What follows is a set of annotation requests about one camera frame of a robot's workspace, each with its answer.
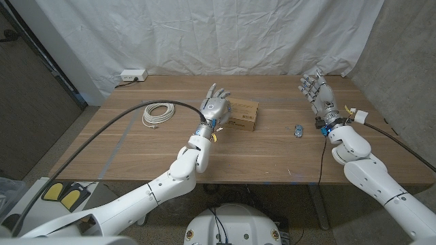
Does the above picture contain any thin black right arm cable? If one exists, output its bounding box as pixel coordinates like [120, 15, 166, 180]
[294, 135, 328, 245]

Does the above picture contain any yellow foot pedal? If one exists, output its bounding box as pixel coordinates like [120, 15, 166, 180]
[41, 182, 65, 201]
[60, 185, 91, 212]

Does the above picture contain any clear plastic bin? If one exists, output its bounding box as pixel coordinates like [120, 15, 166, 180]
[0, 176, 28, 218]

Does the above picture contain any coiled white cable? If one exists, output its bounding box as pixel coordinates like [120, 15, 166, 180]
[142, 102, 176, 129]

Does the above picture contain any white power strip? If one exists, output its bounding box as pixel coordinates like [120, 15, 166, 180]
[120, 69, 149, 82]

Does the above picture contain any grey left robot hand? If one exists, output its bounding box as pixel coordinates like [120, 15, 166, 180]
[193, 83, 232, 139]

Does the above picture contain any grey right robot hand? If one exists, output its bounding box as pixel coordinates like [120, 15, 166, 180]
[298, 69, 345, 133]

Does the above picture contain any black torso cable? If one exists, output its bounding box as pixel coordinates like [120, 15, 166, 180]
[208, 206, 228, 244]

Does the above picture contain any white backdrop cloth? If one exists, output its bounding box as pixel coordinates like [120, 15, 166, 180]
[33, 0, 386, 106]

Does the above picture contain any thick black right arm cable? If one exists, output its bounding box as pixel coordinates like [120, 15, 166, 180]
[364, 121, 436, 174]

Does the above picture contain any black power strip cord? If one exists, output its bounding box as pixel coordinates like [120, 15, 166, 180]
[114, 77, 139, 89]

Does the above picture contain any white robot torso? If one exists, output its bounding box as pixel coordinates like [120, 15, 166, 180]
[183, 203, 283, 245]

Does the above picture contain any cardboard packing box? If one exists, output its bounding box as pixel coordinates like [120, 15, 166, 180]
[223, 97, 259, 132]

